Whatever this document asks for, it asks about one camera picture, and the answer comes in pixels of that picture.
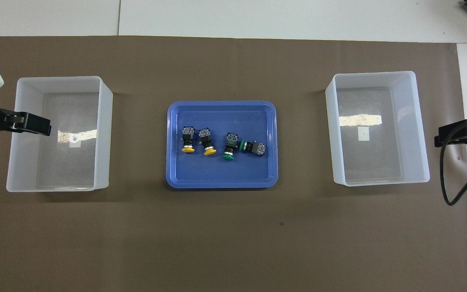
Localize yellow push button switch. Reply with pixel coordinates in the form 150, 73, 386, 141
198, 128, 217, 156
181, 126, 196, 154

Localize green push button switch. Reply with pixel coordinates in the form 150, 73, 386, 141
239, 138, 267, 157
222, 132, 240, 161

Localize translucent white plastic box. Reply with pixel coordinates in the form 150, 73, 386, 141
6, 76, 114, 193
325, 71, 431, 187

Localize blue plastic tray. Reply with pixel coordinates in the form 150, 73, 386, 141
166, 101, 278, 189

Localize brown table mat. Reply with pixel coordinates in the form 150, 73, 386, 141
0, 36, 467, 292

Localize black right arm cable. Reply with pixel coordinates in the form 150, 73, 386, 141
439, 116, 467, 206

